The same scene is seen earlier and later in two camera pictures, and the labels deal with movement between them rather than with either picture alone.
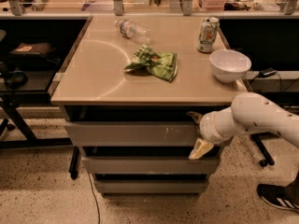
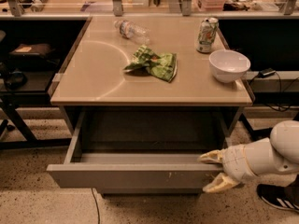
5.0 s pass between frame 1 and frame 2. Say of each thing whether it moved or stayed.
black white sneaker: stayed
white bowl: stayed
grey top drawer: moved
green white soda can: stayed
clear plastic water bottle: stayed
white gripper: moved
